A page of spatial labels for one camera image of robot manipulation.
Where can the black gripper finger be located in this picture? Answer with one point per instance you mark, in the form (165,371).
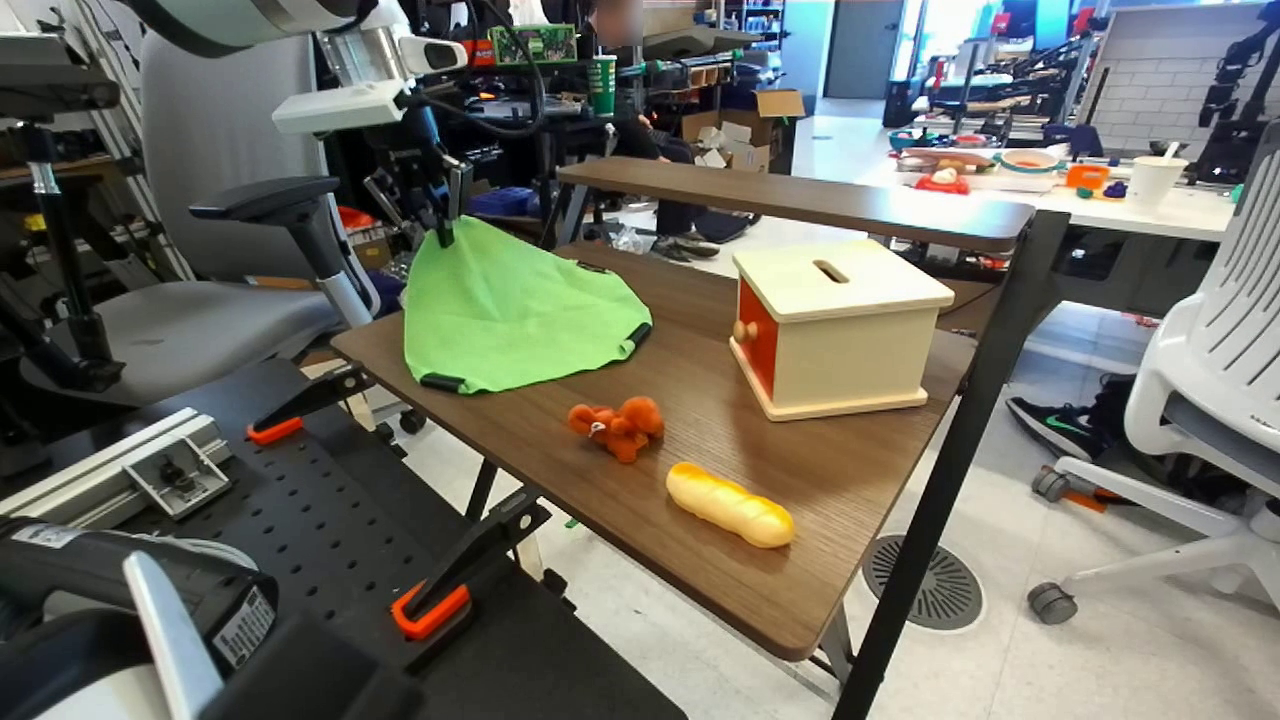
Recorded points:
(458,185)
(432,214)

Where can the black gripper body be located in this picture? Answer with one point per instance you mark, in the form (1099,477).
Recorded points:
(417,150)

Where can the green cloth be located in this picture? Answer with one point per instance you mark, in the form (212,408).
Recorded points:
(499,314)

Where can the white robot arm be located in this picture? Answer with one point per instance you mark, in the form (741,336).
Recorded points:
(370,46)

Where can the green circuit board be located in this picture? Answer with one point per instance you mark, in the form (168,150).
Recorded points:
(532,46)

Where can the green soda can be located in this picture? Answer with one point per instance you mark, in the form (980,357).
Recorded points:
(603,84)

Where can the grey office chair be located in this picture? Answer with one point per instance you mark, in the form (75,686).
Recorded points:
(250,209)

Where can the person in background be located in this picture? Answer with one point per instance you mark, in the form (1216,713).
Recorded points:
(604,31)

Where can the far black orange clamp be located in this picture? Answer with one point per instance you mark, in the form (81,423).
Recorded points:
(291,416)

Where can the black orange clamp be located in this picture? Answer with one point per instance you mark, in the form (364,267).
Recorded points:
(291,416)
(432,602)

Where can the orange plush toy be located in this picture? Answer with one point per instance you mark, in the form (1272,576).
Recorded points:
(621,430)

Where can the yellow bread roll toy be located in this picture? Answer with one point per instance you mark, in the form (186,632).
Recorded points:
(731,504)

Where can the wooden box with slot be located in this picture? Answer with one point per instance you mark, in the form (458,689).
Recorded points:
(835,328)

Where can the near black orange clamp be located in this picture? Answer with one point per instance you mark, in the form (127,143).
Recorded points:
(432,602)

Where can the round floor drain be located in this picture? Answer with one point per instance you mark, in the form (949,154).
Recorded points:
(949,595)

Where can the black sneaker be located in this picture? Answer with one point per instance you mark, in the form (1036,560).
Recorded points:
(1060,424)

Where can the white office chair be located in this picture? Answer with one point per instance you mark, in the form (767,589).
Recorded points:
(1208,388)

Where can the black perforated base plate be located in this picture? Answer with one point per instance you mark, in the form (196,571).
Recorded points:
(341,524)

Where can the aluminium extrusion rail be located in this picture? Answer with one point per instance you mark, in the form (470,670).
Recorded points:
(172,466)

